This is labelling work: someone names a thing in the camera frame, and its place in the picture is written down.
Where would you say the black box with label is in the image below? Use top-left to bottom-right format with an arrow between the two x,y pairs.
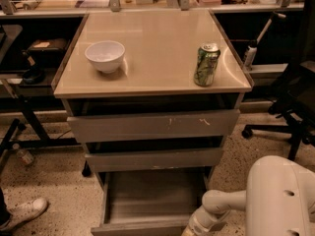
27,38 -> 69,59

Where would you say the plastic water bottle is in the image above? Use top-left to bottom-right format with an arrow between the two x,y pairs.
13,144 -> 33,165

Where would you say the black desk frame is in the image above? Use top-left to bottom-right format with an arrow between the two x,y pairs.
0,79 -> 80,159

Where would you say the black round dish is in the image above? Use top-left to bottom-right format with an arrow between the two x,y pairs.
23,69 -> 45,85

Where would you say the grey drawer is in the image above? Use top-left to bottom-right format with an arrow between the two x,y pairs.
91,168 -> 206,236
83,144 -> 223,172
67,109 -> 239,143

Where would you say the black office chair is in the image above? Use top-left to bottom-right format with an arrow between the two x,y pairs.
241,0 -> 315,160

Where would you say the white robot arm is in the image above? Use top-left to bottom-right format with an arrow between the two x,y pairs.
181,155 -> 315,236

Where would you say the white bowl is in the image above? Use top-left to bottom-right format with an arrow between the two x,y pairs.
85,40 -> 125,74

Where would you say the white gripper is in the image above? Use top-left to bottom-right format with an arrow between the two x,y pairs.
181,209 -> 226,236

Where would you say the green soda can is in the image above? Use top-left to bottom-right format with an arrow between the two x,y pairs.
194,42 -> 221,87

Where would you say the grey drawer cabinet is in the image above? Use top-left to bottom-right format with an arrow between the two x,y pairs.
50,9 -> 255,185

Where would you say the grey bottom drawer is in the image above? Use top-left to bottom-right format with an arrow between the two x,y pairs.
91,168 -> 206,236

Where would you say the grey middle drawer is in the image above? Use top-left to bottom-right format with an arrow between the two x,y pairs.
83,144 -> 223,172

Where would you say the grey top drawer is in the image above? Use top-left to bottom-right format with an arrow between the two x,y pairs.
67,109 -> 239,143

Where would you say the white sneaker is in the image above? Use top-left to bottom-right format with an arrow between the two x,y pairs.
0,198 -> 48,232

